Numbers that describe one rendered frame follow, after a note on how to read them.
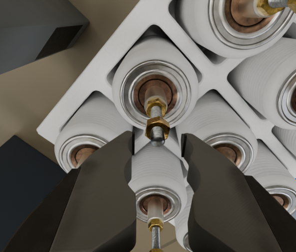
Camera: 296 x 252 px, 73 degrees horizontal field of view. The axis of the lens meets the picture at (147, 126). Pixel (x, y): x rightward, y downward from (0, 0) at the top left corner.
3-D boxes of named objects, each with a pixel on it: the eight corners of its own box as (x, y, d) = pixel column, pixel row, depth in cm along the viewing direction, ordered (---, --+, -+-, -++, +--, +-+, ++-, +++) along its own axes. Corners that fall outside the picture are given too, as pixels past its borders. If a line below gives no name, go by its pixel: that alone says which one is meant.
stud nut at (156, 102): (142, 107, 19) (141, 111, 18) (153, 94, 18) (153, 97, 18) (157, 119, 19) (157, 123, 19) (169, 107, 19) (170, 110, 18)
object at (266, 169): (213, 161, 48) (244, 232, 32) (200, 129, 44) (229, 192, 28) (254, 147, 46) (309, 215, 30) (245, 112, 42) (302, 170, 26)
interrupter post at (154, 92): (170, 98, 22) (172, 111, 19) (151, 109, 23) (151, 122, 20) (159, 80, 21) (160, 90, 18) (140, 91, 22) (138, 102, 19)
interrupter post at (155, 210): (162, 196, 29) (164, 216, 26) (163, 208, 30) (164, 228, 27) (146, 197, 29) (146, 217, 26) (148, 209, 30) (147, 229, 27)
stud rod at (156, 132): (148, 101, 20) (147, 142, 14) (154, 94, 20) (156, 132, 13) (155, 107, 21) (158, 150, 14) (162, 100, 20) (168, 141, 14)
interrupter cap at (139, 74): (201, 106, 22) (202, 109, 22) (143, 136, 24) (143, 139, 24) (169, 43, 19) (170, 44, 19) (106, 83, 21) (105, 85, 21)
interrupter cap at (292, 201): (249, 225, 32) (251, 229, 31) (237, 193, 29) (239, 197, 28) (300, 211, 30) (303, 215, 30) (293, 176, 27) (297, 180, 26)
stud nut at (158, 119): (140, 126, 16) (139, 132, 15) (154, 111, 15) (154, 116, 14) (158, 140, 16) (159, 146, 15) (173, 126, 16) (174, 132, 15)
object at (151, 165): (174, 118, 43) (188, 178, 27) (175, 155, 47) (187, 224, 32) (130, 121, 43) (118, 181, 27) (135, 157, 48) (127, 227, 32)
